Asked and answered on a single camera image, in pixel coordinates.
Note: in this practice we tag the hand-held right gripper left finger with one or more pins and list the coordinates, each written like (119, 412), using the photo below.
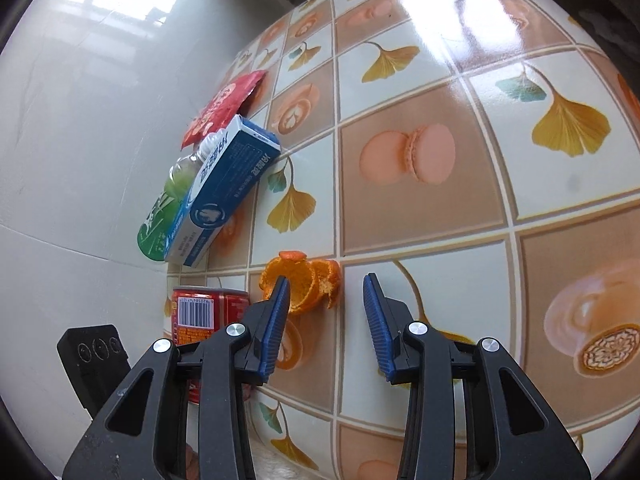
(274, 330)

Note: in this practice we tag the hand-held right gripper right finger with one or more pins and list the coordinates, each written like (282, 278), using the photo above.
(377, 330)

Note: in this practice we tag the orange peel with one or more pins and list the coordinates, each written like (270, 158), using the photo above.
(305, 285)

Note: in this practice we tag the red snack packet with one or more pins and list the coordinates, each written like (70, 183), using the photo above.
(225, 105)

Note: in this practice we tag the red drink can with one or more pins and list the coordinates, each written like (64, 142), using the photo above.
(200, 310)

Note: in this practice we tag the tile-patterned tablecloth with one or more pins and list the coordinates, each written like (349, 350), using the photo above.
(450, 235)

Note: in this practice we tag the blue and white carton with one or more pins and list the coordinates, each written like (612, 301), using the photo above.
(225, 185)

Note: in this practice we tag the green plastic bottle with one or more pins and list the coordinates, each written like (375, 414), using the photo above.
(177, 180)

